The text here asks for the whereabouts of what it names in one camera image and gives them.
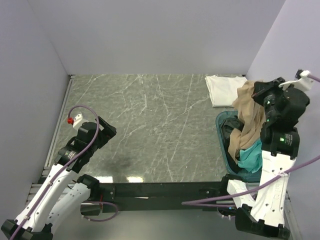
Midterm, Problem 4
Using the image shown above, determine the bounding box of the black base beam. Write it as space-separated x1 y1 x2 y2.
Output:
88 181 227 212

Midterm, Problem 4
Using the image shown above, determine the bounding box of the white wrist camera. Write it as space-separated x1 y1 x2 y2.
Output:
278 69 315 92
67 113 88 131

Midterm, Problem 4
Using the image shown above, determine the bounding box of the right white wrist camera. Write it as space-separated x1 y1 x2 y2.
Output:
278 69 315 92

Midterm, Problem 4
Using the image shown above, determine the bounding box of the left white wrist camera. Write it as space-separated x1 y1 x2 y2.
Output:
67 113 88 131

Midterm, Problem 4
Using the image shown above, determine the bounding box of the teal plastic laundry basket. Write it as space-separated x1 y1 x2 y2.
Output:
215 110 262 183

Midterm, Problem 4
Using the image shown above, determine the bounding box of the tan t shirt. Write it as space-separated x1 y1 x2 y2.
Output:
228 80 266 163

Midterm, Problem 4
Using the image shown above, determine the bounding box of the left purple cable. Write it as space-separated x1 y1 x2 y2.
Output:
9 105 120 240

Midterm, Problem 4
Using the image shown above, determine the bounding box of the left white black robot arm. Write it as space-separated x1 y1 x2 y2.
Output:
1 114 117 240

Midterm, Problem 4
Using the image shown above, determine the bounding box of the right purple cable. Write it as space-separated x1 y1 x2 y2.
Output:
181 73 320 208

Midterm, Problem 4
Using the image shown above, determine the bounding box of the purple cable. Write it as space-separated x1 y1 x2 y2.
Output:
9 105 120 240
181 73 320 208

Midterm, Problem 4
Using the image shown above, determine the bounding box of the folded white t shirt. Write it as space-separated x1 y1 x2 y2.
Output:
205 75 247 108

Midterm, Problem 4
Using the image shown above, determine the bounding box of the teal t shirt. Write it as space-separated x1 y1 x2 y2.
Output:
237 139 263 174

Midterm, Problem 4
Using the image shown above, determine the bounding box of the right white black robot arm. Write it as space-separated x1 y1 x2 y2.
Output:
233 77 310 240

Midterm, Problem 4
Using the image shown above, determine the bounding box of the aluminium rail frame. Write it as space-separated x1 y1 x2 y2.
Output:
25 74 75 205

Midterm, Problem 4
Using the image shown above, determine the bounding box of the black t shirt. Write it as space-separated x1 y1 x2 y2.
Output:
221 116 244 174

